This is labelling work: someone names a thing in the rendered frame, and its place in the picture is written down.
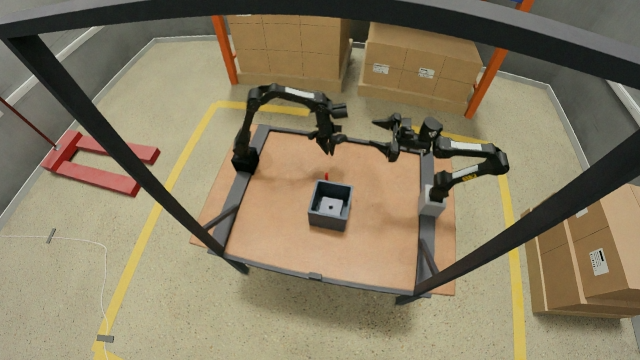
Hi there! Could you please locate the white square plate with hole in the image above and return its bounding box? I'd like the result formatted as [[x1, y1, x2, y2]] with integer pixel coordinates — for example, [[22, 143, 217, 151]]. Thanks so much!
[[319, 197, 343, 216]]

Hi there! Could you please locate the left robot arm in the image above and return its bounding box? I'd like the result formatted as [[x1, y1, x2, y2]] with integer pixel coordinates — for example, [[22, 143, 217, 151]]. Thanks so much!
[[232, 83, 348, 160]]

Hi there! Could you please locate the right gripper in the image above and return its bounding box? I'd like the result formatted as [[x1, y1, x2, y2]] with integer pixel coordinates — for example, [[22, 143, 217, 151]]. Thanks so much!
[[369, 112, 417, 163]]

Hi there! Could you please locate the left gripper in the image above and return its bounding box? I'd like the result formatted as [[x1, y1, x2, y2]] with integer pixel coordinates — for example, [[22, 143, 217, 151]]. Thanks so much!
[[308, 121, 347, 156]]

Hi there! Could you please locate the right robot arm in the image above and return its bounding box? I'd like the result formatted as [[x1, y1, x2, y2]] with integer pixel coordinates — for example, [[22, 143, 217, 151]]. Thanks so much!
[[400, 117, 510, 203]]

